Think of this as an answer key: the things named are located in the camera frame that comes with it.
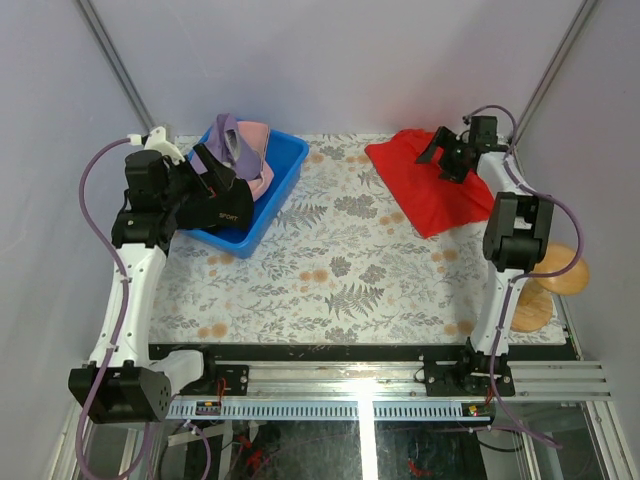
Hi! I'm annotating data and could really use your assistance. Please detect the blue plastic bin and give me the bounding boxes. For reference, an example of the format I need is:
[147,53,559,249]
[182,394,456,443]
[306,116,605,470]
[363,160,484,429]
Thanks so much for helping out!
[179,129,309,259]

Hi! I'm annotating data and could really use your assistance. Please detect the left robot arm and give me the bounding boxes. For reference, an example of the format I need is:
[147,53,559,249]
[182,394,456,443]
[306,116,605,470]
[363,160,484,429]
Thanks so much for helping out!
[68,145,253,424]

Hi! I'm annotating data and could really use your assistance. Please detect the pink cap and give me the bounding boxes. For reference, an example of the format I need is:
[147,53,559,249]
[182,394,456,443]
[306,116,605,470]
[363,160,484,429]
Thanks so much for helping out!
[238,121,274,202]

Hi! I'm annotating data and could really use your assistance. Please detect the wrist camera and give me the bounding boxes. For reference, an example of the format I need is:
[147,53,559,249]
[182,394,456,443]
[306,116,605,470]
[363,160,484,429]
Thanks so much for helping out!
[463,115,498,149]
[127,126,186,165]

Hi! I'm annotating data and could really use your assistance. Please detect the right frame post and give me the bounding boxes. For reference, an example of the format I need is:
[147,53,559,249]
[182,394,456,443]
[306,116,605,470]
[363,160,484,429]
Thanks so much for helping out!
[513,0,601,142]

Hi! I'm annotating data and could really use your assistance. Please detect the black baseball cap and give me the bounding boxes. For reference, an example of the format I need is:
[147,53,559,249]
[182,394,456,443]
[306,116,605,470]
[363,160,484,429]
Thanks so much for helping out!
[177,177,254,231]

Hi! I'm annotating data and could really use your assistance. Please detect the slotted cable duct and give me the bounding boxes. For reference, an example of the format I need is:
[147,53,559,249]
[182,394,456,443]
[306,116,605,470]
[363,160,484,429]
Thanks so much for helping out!
[167,400,493,422]

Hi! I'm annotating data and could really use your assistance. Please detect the frame post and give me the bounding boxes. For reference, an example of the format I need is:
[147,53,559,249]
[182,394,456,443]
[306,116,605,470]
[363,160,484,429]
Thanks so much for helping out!
[513,0,601,142]
[73,0,154,130]

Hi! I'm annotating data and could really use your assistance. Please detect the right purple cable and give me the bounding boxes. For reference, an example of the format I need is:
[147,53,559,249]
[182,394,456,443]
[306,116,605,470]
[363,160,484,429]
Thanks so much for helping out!
[462,104,586,451]

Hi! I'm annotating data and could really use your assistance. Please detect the purple cable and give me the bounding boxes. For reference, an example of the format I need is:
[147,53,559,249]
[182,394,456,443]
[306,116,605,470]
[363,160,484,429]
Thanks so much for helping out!
[462,104,586,451]
[73,137,151,480]

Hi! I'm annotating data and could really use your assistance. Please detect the wooden hat stand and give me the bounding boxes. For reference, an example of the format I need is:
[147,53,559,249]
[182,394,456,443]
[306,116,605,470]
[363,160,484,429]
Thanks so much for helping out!
[511,243,590,333]

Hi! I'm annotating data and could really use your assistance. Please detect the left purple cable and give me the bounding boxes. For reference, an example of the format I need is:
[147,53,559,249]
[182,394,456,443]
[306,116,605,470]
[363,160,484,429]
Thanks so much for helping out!
[73,137,151,480]

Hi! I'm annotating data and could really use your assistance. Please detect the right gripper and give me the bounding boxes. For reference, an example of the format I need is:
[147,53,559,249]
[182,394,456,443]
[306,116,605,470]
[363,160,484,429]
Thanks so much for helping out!
[413,127,471,185]

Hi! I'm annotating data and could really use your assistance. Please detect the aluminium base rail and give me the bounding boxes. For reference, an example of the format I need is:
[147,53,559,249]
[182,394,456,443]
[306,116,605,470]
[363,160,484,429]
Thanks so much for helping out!
[240,359,612,402]

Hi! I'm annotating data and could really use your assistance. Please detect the left frame post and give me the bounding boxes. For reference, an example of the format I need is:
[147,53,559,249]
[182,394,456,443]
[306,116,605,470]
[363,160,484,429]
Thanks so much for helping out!
[73,0,154,130]

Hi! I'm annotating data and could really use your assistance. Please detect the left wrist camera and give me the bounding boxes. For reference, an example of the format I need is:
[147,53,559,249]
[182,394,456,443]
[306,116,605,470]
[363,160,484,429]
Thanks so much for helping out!
[127,126,186,165]

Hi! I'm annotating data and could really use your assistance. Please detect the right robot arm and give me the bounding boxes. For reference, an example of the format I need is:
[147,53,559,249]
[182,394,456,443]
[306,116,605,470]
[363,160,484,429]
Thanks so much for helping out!
[417,116,554,397]

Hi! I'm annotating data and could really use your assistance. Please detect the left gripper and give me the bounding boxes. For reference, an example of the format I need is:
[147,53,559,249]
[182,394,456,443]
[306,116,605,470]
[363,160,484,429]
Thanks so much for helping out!
[160,144,235,213]

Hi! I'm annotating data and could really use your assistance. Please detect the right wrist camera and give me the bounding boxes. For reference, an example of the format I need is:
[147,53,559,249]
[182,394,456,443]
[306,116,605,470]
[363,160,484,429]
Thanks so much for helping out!
[463,115,498,149]

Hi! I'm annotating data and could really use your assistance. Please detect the purple cap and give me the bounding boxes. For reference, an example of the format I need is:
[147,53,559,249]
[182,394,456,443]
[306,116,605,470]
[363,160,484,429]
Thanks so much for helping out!
[203,113,261,181]

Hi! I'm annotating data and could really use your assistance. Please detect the red cloth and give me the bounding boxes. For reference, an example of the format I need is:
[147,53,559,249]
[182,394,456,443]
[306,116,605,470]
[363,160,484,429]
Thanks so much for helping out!
[365,129,494,238]

